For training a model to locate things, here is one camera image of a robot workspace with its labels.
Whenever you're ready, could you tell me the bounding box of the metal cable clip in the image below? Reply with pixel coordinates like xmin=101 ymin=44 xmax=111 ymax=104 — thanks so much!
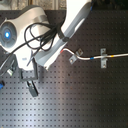
xmin=76 ymin=49 xmax=83 ymax=56
xmin=100 ymin=48 xmax=107 ymax=69
xmin=69 ymin=56 xmax=76 ymax=64

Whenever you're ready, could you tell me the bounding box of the metal cable clip upper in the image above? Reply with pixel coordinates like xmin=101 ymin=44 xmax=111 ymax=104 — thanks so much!
xmin=76 ymin=49 xmax=83 ymax=56

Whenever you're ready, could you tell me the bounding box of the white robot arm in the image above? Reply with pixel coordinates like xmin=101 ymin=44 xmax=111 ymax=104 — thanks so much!
xmin=0 ymin=0 xmax=92 ymax=97

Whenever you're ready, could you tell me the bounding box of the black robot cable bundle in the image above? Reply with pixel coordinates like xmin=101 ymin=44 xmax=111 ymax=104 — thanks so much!
xmin=0 ymin=23 xmax=70 ymax=75

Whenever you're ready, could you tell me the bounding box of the white routed cable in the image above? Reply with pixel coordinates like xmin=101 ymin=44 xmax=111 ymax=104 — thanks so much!
xmin=61 ymin=48 xmax=128 ymax=62

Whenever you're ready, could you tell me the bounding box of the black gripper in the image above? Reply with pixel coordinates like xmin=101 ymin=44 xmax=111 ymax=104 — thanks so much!
xmin=19 ymin=68 xmax=38 ymax=97

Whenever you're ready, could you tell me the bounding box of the black perforated breadboard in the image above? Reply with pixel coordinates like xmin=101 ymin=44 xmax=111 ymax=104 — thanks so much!
xmin=0 ymin=10 xmax=128 ymax=128

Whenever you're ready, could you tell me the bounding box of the metal cable clip right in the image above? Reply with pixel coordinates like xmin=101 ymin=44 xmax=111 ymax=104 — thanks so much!
xmin=100 ymin=48 xmax=107 ymax=69

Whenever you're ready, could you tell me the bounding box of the metal cable clip lower left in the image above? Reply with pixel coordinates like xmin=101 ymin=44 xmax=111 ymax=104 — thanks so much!
xmin=69 ymin=56 xmax=76 ymax=64

